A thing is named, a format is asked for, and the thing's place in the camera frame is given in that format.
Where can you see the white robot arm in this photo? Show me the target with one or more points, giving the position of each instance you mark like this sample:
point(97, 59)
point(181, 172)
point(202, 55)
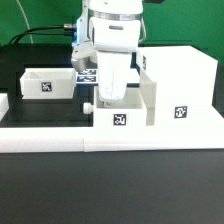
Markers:
point(108, 33)

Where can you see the white rear drawer tray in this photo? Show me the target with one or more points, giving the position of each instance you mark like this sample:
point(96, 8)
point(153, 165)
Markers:
point(48, 83)

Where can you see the white front drawer tray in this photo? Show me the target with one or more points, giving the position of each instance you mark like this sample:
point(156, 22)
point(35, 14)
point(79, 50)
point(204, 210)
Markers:
point(129, 112)

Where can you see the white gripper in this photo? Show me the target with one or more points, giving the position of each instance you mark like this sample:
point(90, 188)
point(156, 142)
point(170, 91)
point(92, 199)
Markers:
point(113, 70)

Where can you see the white drawer tray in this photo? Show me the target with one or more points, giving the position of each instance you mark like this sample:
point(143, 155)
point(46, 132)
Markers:
point(48, 83)
point(129, 112)

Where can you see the white drawer cabinet box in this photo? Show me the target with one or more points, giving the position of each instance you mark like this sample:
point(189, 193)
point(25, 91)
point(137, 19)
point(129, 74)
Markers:
point(177, 84)

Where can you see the white U-shaped fence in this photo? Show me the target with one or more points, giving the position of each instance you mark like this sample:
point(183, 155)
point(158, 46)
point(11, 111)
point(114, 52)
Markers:
point(208, 133)

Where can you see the marker tag sheet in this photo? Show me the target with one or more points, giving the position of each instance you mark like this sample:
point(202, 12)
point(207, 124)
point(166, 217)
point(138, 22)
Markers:
point(90, 76)

